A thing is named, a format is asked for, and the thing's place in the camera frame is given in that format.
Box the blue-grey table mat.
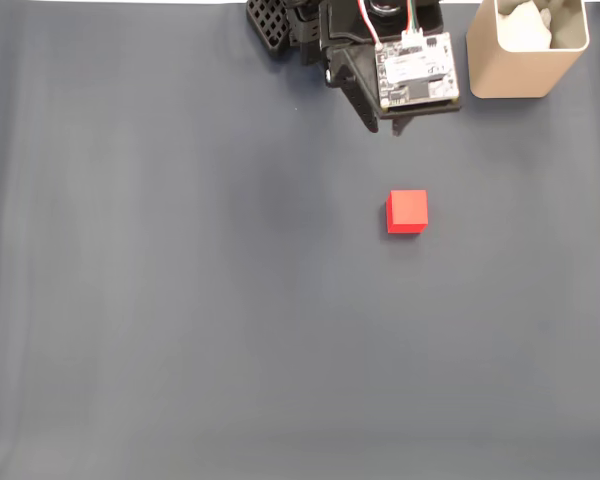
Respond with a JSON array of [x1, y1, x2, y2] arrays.
[[0, 3, 600, 480]]

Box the red cube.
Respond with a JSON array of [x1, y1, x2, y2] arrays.
[[385, 189, 429, 235]]

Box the white crumpled paper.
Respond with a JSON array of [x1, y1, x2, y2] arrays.
[[496, 0, 554, 51]]

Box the red white servo cable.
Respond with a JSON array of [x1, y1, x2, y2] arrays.
[[357, 0, 385, 50]]

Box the camera circuit board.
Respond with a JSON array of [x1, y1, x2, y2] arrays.
[[376, 32, 462, 112]]

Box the beige open box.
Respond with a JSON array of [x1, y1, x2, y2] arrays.
[[465, 0, 592, 100]]

